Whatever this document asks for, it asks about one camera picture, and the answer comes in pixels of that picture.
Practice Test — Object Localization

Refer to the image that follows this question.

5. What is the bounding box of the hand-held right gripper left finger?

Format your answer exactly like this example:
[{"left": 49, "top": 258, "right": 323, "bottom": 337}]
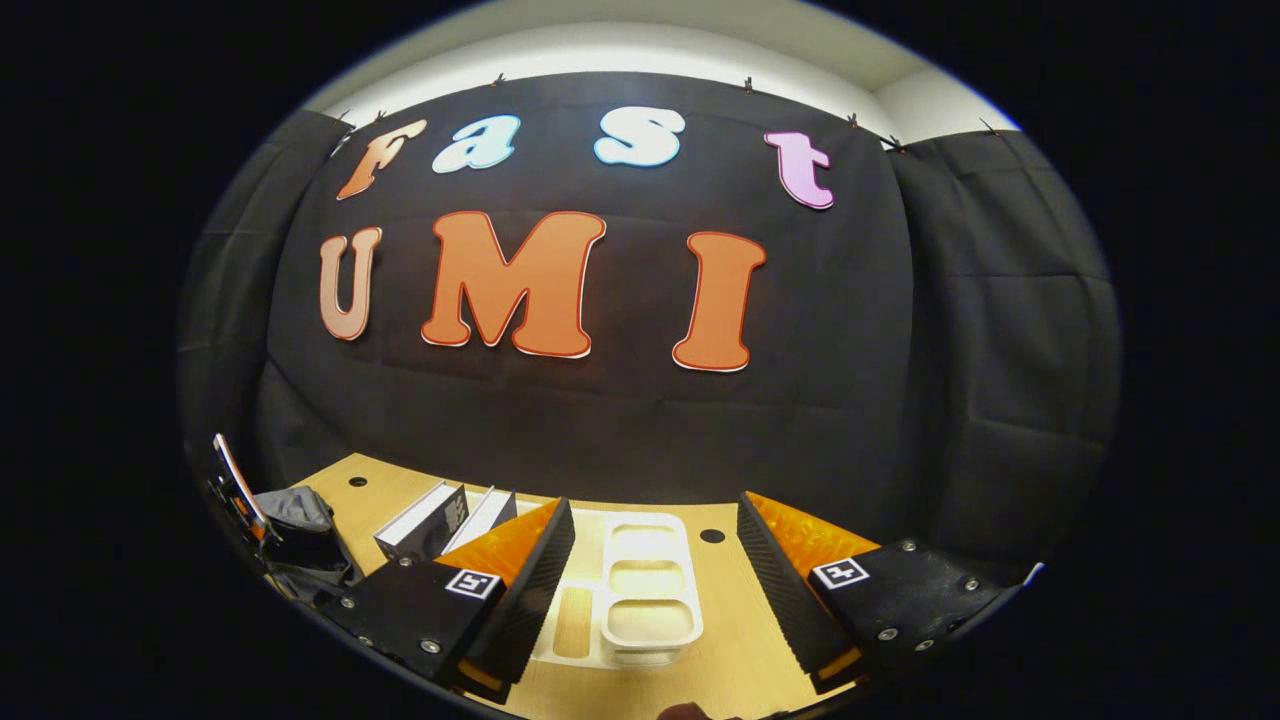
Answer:
[{"left": 320, "top": 497, "right": 578, "bottom": 703}]

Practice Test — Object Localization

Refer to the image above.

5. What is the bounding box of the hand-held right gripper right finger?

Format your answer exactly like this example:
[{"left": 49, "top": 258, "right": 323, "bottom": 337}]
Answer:
[{"left": 737, "top": 490, "right": 1006, "bottom": 696}]

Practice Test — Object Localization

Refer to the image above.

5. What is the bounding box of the grey schoolbag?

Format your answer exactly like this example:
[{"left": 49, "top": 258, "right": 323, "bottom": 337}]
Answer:
[{"left": 252, "top": 485, "right": 363, "bottom": 604}]

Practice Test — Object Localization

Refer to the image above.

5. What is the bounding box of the blue cover book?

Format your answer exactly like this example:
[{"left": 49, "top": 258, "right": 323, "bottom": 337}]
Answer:
[{"left": 443, "top": 487, "right": 519, "bottom": 557}]

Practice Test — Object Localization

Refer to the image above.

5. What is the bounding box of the white plastic bookshelf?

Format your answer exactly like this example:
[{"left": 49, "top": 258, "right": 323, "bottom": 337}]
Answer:
[{"left": 515, "top": 508, "right": 706, "bottom": 669}]

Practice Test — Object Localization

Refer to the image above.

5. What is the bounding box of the black cover book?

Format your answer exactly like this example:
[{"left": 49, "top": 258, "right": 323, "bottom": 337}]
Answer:
[{"left": 373, "top": 480, "right": 469, "bottom": 563}]

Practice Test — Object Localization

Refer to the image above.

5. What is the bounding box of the black backdrop cloth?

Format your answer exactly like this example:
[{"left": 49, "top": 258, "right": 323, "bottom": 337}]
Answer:
[{"left": 178, "top": 70, "right": 1123, "bottom": 586}]

